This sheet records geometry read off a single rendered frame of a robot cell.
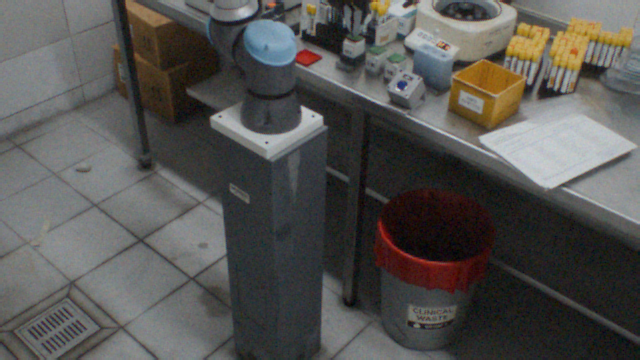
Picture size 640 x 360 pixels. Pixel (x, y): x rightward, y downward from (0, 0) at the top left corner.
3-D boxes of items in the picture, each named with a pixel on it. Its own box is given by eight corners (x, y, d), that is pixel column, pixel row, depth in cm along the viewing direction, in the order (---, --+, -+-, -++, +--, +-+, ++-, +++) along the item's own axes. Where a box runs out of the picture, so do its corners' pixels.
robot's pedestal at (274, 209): (278, 387, 214) (271, 161, 160) (234, 351, 224) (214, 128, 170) (321, 348, 225) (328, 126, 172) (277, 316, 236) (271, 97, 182)
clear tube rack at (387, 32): (323, 28, 214) (324, 6, 209) (344, 18, 220) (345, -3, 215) (375, 50, 203) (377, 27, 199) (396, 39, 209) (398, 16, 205)
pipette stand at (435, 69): (407, 82, 189) (411, 49, 183) (424, 73, 193) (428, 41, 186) (435, 96, 183) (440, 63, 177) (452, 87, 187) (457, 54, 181)
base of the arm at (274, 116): (262, 142, 161) (261, 105, 155) (228, 113, 170) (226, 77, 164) (314, 122, 168) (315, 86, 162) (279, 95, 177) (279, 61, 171)
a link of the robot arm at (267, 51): (263, 100, 156) (262, 46, 148) (232, 76, 165) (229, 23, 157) (306, 86, 162) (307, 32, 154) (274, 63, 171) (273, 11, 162)
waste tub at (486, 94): (445, 110, 178) (451, 76, 172) (476, 91, 185) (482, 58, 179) (489, 131, 171) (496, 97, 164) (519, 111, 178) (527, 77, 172)
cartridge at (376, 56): (364, 72, 193) (365, 50, 189) (374, 66, 196) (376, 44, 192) (375, 77, 191) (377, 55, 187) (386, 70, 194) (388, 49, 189)
